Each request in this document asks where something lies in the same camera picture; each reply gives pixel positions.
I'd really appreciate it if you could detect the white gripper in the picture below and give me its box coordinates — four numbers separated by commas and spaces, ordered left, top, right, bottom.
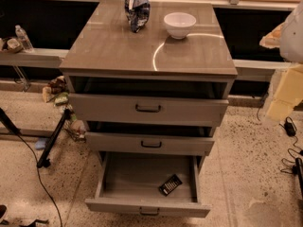
259, 1, 303, 122

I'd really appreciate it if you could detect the black rxbar chocolate bar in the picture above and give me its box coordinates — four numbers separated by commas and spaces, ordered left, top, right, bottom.
158, 174, 183, 197

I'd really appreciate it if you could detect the grey drawer cabinet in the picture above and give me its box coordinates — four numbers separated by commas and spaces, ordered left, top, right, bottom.
59, 0, 239, 163

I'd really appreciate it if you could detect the grey middle drawer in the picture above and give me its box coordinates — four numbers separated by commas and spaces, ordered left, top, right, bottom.
86, 132, 214, 155

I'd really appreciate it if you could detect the grey drawer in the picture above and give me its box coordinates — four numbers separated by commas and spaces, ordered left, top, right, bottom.
85, 152, 210, 218
86, 132, 214, 155
69, 94, 228, 127

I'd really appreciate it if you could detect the grey bottom drawer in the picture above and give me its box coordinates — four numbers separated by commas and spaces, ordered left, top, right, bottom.
85, 152, 210, 218

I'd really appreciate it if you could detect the grey top drawer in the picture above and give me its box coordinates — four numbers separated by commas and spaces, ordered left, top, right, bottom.
69, 94, 228, 127

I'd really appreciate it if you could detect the black power adapter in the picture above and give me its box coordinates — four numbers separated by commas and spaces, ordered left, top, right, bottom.
284, 117, 296, 136

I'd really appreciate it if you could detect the white bowl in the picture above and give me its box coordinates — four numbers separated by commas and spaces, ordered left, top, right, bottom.
164, 12, 196, 39

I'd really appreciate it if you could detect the blue chip bag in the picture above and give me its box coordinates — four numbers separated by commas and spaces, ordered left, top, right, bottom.
124, 0, 151, 33

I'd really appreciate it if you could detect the pile of snack packages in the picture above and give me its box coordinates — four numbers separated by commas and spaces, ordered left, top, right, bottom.
42, 76, 86, 142

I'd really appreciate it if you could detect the black tripod leg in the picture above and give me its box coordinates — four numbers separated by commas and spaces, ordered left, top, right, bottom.
37, 109, 71, 168

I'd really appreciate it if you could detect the clear water bottle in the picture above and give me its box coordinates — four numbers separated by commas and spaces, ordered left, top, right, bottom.
15, 25, 34, 53

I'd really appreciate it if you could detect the small basket with items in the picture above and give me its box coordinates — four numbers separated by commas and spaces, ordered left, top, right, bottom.
0, 37, 23, 53

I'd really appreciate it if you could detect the black floor cable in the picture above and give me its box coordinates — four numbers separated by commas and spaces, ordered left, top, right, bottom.
12, 132, 64, 227

